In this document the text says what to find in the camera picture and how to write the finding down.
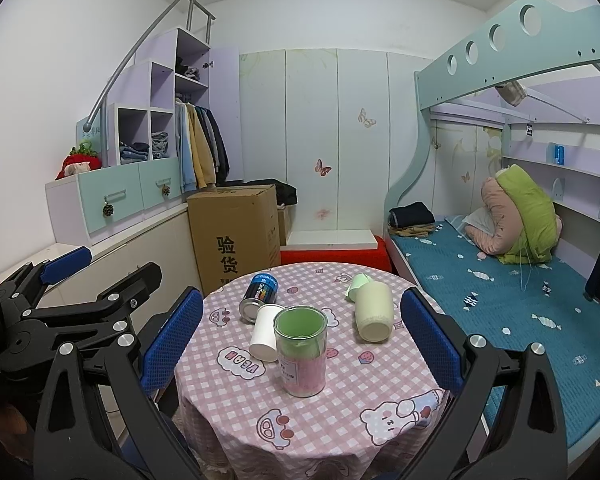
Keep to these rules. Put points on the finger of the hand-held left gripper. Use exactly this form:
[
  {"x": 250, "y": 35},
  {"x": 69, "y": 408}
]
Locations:
[
  {"x": 130, "y": 285},
  {"x": 65, "y": 262}
]

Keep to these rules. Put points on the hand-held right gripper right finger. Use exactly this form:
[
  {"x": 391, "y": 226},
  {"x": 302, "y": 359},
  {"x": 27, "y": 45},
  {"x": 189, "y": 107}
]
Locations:
[{"x": 430, "y": 340}]

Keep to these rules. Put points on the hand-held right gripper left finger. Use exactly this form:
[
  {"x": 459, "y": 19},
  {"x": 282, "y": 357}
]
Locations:
[{"x": 172, "y": 340}]

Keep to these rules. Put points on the person's left forearm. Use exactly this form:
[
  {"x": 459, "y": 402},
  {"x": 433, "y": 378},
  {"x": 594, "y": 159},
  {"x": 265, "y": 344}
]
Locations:
[{"x": 7, "y": 422}]

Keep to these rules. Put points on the cream plastic cup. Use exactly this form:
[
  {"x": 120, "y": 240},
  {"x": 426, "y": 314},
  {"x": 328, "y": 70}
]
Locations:
[{"x": 372, "y": 310}]

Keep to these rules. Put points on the white paper cup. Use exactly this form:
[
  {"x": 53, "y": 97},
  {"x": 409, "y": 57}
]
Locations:
[{"x": 262, "y": 332}]

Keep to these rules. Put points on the small green cup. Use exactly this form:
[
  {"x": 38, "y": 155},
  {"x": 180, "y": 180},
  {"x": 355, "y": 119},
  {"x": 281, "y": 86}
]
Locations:
[{"x": 356, "y": 287}]

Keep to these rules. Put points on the low beige cabinet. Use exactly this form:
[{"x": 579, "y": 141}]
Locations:
[{"x": 145, "y": 240}]

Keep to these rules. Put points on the pine cone drawer knob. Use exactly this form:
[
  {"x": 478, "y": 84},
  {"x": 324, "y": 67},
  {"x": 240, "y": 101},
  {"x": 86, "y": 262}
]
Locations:
[
  {"x": 109, "y": 210},
  {"x": 166, "y": 191}
]

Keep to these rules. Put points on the blue patterned bed sheet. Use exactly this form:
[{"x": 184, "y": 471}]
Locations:
[{"x": 480, "y": 280}]

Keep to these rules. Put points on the red plush toy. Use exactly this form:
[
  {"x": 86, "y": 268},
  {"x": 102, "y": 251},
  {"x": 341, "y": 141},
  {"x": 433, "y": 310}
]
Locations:
[{"x": 80, "y": 164}]

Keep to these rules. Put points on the blue metal can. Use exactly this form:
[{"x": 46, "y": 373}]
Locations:
[{"x": 261, "y": 290}]

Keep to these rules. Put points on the large cardboard box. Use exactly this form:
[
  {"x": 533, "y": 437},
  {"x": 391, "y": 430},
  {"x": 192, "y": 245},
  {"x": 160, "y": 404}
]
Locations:
[{"x": 230, "y": 240}]

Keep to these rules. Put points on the folded tan clothes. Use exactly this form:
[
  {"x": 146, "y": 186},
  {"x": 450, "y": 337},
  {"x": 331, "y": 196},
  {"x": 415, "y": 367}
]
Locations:
[{"x": 412, "y": 231}]

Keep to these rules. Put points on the pink checked tablecloth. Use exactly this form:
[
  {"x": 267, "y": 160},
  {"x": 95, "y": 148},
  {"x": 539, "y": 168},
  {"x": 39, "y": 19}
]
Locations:
[{"x": 330, "y": 410}]

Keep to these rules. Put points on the red stool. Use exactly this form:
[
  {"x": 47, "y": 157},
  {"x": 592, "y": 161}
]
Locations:
[{"x": 330, "y": 259}]

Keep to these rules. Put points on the folded black clothes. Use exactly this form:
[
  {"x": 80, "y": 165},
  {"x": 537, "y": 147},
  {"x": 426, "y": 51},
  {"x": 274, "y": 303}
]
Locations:
[{"x": 410, "y": 212}]

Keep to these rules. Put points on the white pillow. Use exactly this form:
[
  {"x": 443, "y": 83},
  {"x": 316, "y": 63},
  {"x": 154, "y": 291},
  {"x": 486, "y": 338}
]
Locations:
[{"x": 477, "y": 220}]

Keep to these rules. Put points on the teal sign board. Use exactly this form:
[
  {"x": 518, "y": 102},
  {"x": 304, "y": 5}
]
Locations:
[{"x": 86, "y": 135}]

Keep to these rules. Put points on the folded jeans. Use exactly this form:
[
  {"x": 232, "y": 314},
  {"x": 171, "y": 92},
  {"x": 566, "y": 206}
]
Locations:
[
  {"x": 134, "y": 152},
  {"x": 160, "y": 144}
]

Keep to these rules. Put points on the clear tumbler with green lining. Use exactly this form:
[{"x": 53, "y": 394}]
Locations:
[{"x": 302, "y": 365}]

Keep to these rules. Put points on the white board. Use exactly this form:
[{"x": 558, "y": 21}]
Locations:
[{"x": 330, "y": 237}]

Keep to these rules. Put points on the light blue hanging shirt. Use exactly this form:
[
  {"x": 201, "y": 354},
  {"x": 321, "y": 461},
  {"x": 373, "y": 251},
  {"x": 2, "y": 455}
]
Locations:
[{"x": 182, "y": 150}]

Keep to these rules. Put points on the rolled pink green quilt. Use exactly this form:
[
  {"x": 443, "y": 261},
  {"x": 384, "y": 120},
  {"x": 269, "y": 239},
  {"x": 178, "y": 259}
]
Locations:
[{"x": 495, "y": 210}]

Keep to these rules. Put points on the yellow hanging jacket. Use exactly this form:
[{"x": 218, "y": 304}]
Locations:
[{"x": 202, "y": 150}]

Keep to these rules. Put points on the small cardboard box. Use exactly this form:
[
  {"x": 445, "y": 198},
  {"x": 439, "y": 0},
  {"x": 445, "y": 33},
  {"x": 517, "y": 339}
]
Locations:
[{"x": 284, "y": 225}]

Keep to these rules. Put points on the green blanket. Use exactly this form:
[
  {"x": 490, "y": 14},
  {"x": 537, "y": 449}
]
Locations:
[{"x": 527, "y": 210}]

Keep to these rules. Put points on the dark hanging jackets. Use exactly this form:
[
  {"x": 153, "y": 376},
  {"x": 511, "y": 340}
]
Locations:
[{"x": 220, "y": 145}]

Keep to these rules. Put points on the black bag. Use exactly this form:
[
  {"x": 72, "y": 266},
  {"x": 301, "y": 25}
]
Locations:
[{"x": 286, "y": 192}]

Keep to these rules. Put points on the purple stair cabinet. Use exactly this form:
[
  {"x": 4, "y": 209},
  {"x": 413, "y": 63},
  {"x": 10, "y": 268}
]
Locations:
[{"x": 145, "y": 90}]

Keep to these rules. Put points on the pink butterfly sticker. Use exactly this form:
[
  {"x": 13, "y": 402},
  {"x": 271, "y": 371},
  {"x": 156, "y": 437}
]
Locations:
[{"x": 322, "y": 167}]

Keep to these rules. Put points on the dark clothes on shelf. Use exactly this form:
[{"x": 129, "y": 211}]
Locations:
[{"x": 187, "y": 70}]

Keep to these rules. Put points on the blue can on shelf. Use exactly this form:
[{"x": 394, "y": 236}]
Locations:
[{"x": 559, "y": 154}]

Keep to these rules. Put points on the cream butterfly sticker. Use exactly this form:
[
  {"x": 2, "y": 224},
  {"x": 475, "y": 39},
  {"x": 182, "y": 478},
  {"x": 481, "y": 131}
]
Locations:
[{"x": 367, "y": 118}]

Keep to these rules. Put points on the grey metal handrail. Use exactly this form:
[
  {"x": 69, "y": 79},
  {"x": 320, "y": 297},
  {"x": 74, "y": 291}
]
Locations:
[{"x": 145, "y": 42}]

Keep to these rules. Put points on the white wardrobe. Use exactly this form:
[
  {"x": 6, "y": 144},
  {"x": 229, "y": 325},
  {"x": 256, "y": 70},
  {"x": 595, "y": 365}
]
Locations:
[{"x": 305, "y": 110}]

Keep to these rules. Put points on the grey hanging cloth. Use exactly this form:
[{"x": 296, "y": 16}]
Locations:
[{"x": 511, "y": 92}]

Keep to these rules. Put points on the teal bunk bed frame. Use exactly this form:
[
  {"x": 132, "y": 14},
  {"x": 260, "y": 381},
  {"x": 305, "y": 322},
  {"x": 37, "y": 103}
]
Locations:
[{"x": 480, "y": 67}]

